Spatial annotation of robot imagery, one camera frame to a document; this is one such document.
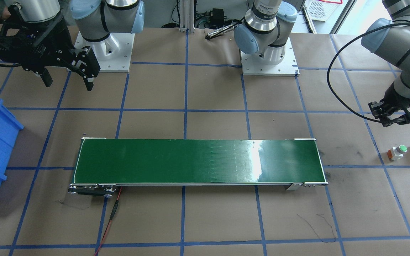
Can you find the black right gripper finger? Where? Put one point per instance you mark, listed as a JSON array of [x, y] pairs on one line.
[[88, 83], [46, 78]]

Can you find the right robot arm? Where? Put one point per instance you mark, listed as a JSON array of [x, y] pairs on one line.
[[96, 19]]

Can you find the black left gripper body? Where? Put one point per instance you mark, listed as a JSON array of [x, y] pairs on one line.
[[398, 102]]

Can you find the green push button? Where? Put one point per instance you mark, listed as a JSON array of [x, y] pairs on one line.
[[396, 153]]

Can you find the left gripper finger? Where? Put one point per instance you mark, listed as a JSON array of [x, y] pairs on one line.
[[386, 122], [377, 110]]

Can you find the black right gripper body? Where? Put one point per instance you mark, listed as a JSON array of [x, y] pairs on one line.
[[54, 45]]

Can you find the green conveyor belt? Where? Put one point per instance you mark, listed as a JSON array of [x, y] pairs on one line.
[[104, 164]]

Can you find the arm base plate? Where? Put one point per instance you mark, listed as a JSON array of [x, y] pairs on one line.
[[272, 62], [113, 54]]

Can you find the aluminium frame post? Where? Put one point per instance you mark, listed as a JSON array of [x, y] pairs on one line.
[[187, 16]]

